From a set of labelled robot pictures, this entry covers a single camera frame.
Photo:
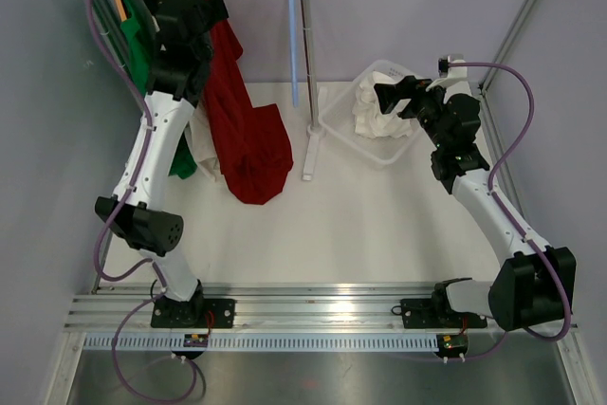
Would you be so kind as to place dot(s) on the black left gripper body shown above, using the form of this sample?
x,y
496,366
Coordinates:
x,y
204,10

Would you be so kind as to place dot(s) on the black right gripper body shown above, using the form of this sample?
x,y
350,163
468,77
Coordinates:
x,y
430,107

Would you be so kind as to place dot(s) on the white printed t shirt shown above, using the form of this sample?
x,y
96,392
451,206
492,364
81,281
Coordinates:
x,y
370,122

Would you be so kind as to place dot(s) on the light blue plastic hanger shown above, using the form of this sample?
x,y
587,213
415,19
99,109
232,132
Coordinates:
x,y
293,53

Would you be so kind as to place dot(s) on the red t shirt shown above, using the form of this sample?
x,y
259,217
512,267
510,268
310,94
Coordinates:
x,y
253,147

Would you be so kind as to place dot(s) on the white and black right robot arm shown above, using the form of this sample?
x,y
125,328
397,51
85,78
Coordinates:
x,y
535,282

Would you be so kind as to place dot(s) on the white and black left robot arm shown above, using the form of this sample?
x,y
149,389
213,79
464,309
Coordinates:
x,y
134,213

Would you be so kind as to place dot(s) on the beige t shirt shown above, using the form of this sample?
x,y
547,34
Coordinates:
x,y
204,149

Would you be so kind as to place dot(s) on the green t shirt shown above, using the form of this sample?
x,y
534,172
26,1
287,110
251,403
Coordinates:
x,y
140,48

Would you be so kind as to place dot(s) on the white plastic basket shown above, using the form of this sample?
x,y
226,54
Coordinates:
x,y
338,121

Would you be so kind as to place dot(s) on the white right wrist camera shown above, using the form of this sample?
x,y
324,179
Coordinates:
x,y
450,72

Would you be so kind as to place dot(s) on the aluminium corner post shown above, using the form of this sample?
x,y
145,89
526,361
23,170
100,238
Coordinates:
x,y
515,31

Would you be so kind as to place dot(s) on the aluminium frame rail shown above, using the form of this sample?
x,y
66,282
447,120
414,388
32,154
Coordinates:
x,y
291,308

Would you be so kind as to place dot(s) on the white slotted cable duct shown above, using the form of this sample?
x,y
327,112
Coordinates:
x,y
258,343

